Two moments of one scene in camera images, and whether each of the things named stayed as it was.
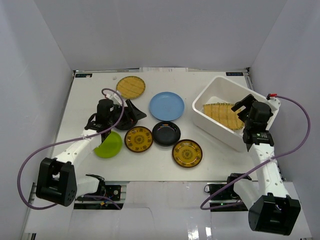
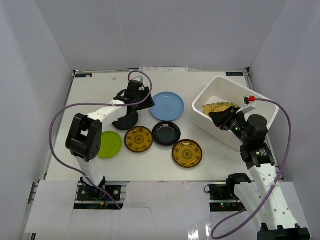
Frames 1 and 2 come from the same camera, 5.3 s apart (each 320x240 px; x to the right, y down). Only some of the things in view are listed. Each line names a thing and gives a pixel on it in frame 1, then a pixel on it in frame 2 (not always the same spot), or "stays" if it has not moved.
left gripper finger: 134,113 → 149,103
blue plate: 167,106 stays
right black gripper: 247,102 → 220,118
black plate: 166,133 stays
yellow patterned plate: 187,153 stays
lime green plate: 111,146 stays
